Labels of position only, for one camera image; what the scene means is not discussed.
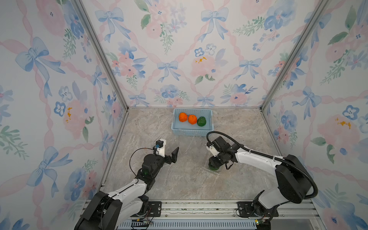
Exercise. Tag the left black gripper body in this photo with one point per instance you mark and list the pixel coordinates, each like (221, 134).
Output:
(159, 162)

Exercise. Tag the light blue plastic basket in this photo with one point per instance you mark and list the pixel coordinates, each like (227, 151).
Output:
(187, 129)

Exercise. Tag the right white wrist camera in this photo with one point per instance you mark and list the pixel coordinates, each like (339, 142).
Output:
(212, 149)

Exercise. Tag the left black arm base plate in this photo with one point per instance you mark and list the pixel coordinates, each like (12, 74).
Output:
(149, 209)

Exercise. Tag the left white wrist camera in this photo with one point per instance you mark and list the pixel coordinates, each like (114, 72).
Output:
(160, 147)

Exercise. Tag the green orange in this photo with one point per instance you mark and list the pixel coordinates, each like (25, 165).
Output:
(213, 168)
(201, 121)

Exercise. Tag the right aluminium corner post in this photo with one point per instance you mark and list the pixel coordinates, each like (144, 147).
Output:
(314, 19)

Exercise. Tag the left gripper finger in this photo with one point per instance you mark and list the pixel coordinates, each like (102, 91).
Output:
(172, 159)
(175, 153)

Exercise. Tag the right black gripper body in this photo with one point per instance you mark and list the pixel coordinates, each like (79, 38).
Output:
(218, 160)

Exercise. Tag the clear container of green fruit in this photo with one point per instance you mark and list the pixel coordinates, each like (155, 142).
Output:
(218, 172)

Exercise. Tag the left aluminium corner post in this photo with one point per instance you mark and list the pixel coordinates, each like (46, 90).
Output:
(86, 22)

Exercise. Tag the aluminium mounting rail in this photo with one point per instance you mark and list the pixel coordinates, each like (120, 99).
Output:
(222, 215)

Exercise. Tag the aluminium corner post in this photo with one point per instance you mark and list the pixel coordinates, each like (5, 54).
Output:
(86, 22)
(314, 19)

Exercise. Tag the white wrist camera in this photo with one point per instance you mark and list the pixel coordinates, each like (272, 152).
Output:
(212, 149)
(160, 147)

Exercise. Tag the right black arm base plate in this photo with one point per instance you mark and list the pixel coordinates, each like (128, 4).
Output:
(247, 209)

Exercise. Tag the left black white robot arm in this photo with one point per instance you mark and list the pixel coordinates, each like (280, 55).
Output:
(107, 210)

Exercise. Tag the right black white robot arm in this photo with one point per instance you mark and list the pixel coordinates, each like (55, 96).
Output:
(295, 184)

